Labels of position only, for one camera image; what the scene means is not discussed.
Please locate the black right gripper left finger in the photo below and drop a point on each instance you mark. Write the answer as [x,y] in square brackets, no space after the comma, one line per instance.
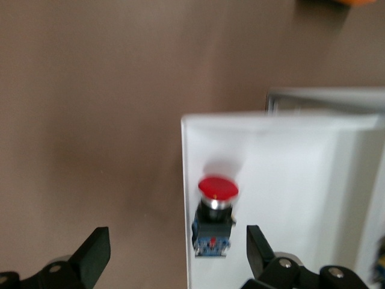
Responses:
[87,262]

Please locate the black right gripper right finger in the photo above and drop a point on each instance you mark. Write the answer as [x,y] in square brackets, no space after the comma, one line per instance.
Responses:
[260,262]

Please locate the orange box with round hole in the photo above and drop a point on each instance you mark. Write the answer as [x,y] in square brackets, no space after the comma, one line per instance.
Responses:
[346,2]

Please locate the red mushroom push button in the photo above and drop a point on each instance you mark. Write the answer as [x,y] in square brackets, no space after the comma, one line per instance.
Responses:
[218,192]

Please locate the small blue yellow electronic part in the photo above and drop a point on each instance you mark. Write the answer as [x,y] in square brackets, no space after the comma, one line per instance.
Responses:
[379,266]

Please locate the white plastic drawer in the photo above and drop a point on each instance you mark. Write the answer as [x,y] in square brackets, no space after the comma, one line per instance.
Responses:
[285,180]

